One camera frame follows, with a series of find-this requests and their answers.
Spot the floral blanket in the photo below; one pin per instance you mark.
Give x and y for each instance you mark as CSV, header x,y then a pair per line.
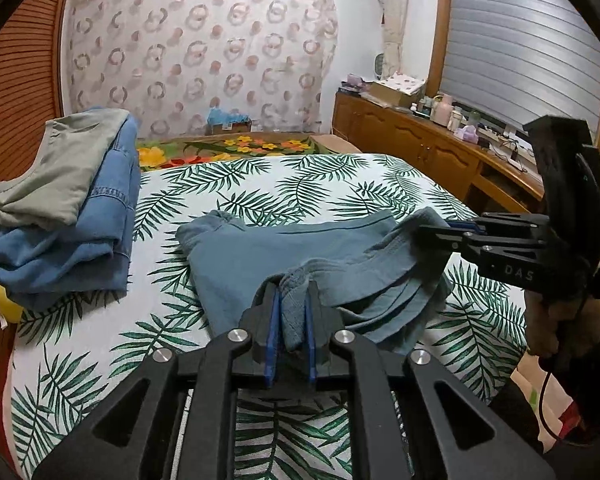
x,y
172,153

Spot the grey folded pants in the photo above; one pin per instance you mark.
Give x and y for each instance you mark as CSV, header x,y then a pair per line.
x,y
52,191

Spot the beige tied window curtain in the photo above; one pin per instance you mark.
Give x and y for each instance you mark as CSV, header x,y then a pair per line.
x,y
393,30

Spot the pink bottle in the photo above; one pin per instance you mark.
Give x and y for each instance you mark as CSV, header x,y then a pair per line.
x,y
442,110

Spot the patterned wall curtain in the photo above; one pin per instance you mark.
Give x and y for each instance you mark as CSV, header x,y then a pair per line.
x,y
173,63

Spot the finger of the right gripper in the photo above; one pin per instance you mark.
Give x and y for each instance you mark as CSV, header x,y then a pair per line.
x,y
466,226

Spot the blue denim folded jeans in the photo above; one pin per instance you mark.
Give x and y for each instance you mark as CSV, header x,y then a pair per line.
x,y
38,267

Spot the teal blue shorts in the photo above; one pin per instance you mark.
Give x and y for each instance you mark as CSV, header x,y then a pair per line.
x,y
371,270

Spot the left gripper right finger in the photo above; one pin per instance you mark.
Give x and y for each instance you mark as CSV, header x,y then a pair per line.
x,y
320,324

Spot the yellow plush toy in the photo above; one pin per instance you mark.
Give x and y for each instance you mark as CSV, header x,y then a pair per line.
x,y
10,312

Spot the polka dot gift box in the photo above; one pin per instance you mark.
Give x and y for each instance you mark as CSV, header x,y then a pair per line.
x,y
399,90

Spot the cardboard box with blue cloth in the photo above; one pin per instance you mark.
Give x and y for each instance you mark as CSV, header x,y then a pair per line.
x,y
221,122

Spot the person right hand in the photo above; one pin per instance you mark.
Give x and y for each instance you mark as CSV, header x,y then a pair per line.
x,y
572,327

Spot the brown louvered wardrobe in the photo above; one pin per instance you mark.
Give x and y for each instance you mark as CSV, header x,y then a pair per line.
x,y
30,94

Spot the palm leaf bed sheet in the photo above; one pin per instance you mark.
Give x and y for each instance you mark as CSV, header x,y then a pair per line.
x,y
282,211

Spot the wooden sideboard cabinet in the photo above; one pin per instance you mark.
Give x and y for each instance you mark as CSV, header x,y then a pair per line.
x,y
474,175

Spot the grey window blind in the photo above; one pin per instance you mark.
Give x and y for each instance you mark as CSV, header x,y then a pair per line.
x,y
517,60

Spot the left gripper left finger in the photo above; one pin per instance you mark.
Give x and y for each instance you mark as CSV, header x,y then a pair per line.
x,y
257,367

